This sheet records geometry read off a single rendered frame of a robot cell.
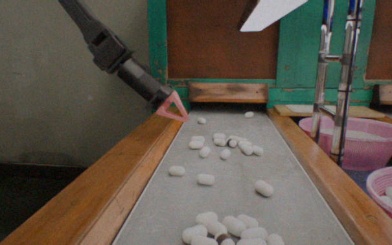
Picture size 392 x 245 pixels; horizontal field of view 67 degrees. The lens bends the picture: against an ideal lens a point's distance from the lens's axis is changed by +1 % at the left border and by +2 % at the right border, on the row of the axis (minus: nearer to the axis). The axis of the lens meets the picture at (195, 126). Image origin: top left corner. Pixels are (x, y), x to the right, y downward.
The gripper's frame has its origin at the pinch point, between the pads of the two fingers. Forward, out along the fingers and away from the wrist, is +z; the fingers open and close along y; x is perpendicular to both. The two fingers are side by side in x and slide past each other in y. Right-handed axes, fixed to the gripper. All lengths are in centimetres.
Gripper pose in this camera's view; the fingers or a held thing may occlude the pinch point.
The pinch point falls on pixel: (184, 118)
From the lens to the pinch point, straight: 74.6
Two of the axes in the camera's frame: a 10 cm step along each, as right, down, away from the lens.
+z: 7.6, 6.5, 0.8
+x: -6.5, 7.2, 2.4
